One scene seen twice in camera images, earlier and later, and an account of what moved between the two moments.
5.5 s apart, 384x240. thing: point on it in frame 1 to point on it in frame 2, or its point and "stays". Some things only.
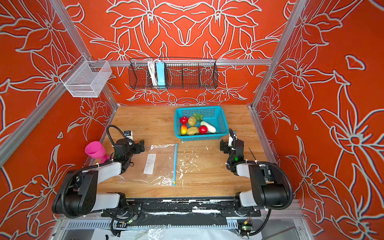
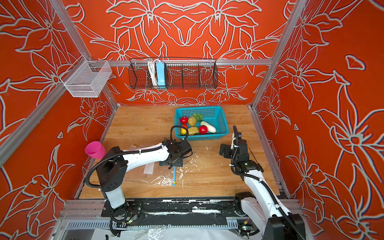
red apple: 184,120 stays
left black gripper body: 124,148 to 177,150
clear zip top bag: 157,164 stays
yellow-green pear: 192,121 stays
